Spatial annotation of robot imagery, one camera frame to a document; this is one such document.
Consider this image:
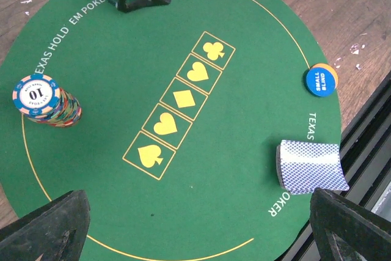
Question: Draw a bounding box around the round green poker mat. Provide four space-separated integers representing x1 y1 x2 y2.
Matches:
1 0 340 260

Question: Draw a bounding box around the blue small blind button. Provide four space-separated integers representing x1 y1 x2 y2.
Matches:
305 67 336 97

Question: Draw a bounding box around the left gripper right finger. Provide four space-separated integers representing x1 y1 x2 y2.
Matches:
310 188 390 260

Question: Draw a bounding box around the black aluminium frame rail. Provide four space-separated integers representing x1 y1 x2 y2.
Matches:
281 76 390 260

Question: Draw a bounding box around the multicolour poker chip stack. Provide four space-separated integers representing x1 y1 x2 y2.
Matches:
12 73 82 128

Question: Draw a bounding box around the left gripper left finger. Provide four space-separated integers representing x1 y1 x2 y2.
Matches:
1 190 90 260

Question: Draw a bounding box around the blue playing card deck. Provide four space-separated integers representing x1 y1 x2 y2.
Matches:
276 140 349 195

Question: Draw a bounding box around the orange big blind button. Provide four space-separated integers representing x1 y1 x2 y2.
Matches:
312 63 338 87

